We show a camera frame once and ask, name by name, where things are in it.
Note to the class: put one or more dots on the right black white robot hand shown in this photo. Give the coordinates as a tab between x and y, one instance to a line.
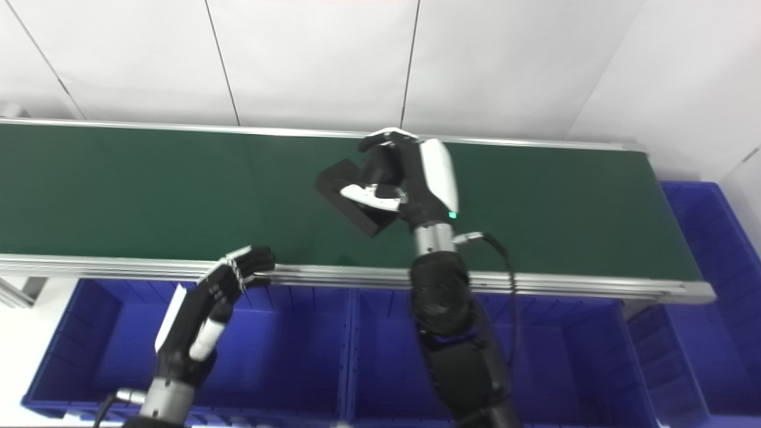
425	190

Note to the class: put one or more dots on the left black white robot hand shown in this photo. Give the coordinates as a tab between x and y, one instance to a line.
190	321

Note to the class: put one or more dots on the black cylinder part square base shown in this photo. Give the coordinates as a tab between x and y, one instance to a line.
364	217

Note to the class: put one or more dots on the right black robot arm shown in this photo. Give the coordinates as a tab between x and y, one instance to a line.
452	333

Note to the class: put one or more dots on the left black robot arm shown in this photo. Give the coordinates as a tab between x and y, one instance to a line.
166	404

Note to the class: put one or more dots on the blue plastic bin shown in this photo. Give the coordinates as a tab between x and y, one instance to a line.
719	297
565	356
285	351

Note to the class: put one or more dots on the aluminium conveyor leg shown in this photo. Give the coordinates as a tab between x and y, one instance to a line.
21	291

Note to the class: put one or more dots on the green conveyor belt aluminium frame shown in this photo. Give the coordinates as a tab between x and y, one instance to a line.
178	196

